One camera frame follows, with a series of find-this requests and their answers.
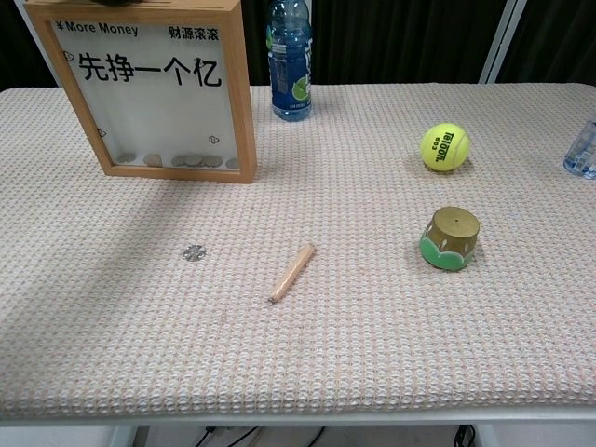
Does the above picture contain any silver coin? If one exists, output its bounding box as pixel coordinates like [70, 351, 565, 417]
[182, 243, 209, 263]

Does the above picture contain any white partition frame post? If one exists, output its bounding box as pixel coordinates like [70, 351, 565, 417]
[479, 0, 532, 85]

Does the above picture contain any gold green upturned cup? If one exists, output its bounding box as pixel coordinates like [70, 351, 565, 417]
[418, 206, 481, 272]

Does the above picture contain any white table frame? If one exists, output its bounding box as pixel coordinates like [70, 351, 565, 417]
[0, 405, 596, 447]

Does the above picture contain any yellow tennis ball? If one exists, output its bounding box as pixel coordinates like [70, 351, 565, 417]
[420, 122, 472, 172]

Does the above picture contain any short wooden pencil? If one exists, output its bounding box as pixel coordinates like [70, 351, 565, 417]
[268, 244, 318, 305]

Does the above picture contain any wooden framed coin bank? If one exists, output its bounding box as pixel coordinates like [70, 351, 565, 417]
[22, 0, 259, 184]

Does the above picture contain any blue drink bottle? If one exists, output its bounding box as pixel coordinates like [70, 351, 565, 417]
[265, 0, 314, 123]

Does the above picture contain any clear water bottle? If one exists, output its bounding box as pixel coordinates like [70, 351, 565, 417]
[562, 119, 596, 181]

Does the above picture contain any black pleated curtain panel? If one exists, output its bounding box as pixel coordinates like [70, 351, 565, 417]
[239, 0, 274, 88]
[0, 0, 64, 89]
[306, 0, 511, 86]
[495, 0, 596, 85]

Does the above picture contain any beige woven tablecloth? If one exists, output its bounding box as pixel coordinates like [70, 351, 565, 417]
[0, 82, 596, 420]

